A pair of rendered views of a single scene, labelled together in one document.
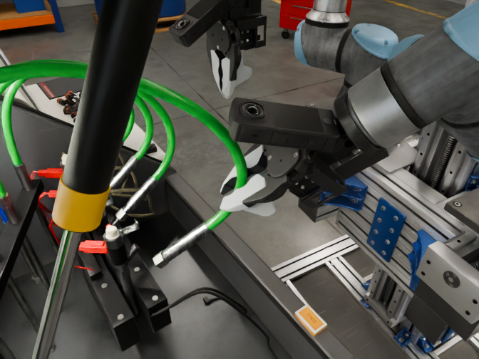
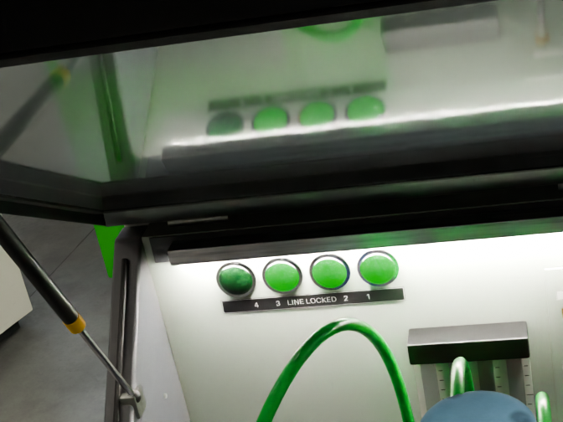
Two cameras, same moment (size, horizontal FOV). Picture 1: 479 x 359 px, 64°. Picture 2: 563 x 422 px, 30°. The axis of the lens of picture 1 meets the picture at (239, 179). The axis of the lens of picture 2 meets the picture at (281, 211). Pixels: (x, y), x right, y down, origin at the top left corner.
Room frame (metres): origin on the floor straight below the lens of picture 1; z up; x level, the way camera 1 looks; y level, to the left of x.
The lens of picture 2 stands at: (1.03, -0.39, 1.99)
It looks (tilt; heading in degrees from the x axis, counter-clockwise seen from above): 25 degrees down; 140
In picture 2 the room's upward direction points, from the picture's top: 12 degrees counter-clockwise
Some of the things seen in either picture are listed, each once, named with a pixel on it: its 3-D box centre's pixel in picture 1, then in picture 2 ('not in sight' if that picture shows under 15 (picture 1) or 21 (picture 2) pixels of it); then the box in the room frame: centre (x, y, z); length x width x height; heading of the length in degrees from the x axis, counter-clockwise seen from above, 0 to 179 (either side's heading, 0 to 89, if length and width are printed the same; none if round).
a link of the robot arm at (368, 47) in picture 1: (368, 54); not in sight; (0.99, -0.34, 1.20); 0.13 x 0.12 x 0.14; 56
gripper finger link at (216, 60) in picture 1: (229, 70); not in sight; (0.71, 0.02, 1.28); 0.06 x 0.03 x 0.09; 126
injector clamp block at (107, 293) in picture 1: (113, 274); not in sight; (0.51, 0.27, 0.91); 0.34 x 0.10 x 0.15; 36
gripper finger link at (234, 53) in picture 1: (230, 55); not in sight; (0.66, 0.02, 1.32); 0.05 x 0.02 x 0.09; 36
